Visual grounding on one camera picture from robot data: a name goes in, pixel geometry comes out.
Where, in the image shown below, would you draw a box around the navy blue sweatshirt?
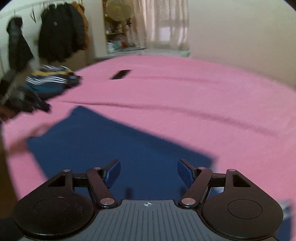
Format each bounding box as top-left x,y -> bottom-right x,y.
27,106 -> 213,200

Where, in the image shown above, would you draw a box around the pink bed blanket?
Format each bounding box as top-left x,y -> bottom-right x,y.
0,55 -> 296,232

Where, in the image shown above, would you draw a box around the black smartphone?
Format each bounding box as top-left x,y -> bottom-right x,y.
111,70 -> 131,80

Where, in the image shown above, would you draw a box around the teal striped sweater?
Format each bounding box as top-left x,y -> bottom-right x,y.
23,65 -> 82,100

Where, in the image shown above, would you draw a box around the green small box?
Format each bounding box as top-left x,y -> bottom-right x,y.
180,50 -> 190,57

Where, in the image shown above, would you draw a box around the black garment under pile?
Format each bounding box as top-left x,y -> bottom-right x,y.
3,88 -> 51,113

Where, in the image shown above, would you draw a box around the wooden shelf with items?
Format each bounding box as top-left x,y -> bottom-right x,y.
102,1 -> 145,53

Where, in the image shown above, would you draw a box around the beige curtain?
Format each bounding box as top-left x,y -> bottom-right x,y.
132,0 -> 189,50

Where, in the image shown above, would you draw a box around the black hanging coats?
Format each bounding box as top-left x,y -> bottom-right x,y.
38,3 -> 84,63

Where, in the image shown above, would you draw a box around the black puffer jacket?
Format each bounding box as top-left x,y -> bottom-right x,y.
6,16 -> 34,72

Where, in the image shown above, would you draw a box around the standing fan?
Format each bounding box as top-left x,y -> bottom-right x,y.
106,0 -> 133,22

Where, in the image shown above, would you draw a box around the orange hanging jacket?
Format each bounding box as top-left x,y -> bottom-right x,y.
71,1 -> 89,50

